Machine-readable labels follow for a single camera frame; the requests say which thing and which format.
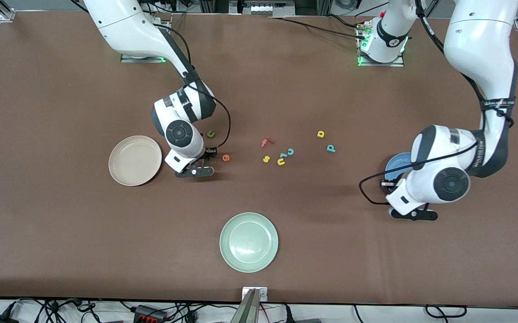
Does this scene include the long black table cable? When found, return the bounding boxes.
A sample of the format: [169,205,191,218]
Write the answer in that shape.
[268,16,368,39]

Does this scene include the silver electronics box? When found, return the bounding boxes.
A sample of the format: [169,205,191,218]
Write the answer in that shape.
[241,0,296,17]

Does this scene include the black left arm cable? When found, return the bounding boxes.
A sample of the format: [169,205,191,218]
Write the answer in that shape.
[359,0,517,206]

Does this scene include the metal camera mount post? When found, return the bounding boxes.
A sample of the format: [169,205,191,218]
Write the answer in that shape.
[230,287,269,323]

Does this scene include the looped black floor cable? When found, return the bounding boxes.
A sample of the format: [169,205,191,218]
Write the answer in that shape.
[424,304,468,319]

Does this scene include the brown plate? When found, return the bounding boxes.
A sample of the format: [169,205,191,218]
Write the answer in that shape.
[108,135,163,187]

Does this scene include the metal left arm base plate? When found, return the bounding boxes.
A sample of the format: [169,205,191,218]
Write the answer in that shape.
[357,20,405,68]

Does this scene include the blue plate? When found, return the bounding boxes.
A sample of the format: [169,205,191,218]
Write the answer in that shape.
[384,152,414,182]

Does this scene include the short black table cable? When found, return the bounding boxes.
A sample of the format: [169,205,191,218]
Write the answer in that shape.
[326,13,361,29]

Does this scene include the black orange power strip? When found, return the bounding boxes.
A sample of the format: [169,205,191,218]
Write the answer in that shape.
[133,305,168,323]

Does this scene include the green plate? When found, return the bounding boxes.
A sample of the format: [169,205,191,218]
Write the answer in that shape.
[219,212,279,273]

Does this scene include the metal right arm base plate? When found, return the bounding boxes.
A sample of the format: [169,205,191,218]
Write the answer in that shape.
[121,53,167,64]

